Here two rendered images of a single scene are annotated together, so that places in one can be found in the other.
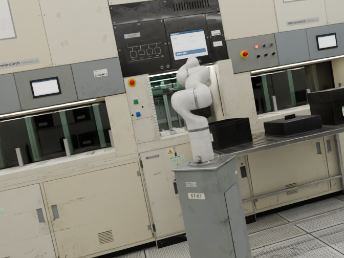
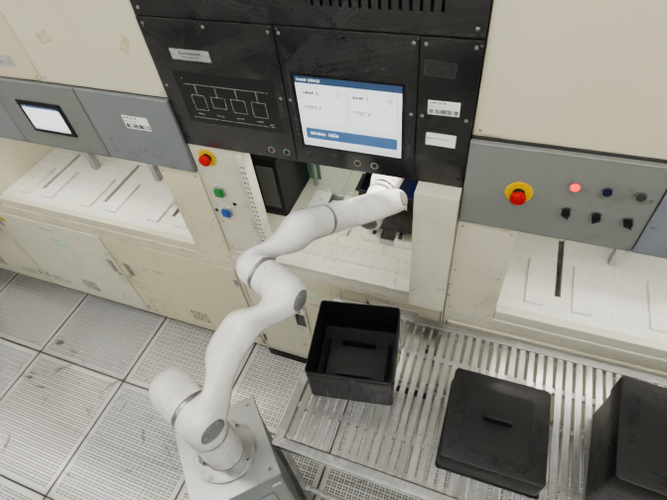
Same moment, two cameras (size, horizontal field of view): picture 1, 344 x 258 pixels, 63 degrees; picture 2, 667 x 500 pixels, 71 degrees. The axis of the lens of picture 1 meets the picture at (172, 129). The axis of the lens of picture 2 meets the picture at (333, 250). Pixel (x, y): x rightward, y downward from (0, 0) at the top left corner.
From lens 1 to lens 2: 201 cm
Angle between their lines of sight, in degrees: 54
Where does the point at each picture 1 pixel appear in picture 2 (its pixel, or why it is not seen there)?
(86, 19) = not seen: outside the picture
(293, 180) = not seen: hidden behind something
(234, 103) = (436, 281)
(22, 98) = (20, 124)
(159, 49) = (264, 109)
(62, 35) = (30, 15)
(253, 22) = (615, 107)
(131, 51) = (195, 96)
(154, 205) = not seen: hidden behind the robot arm
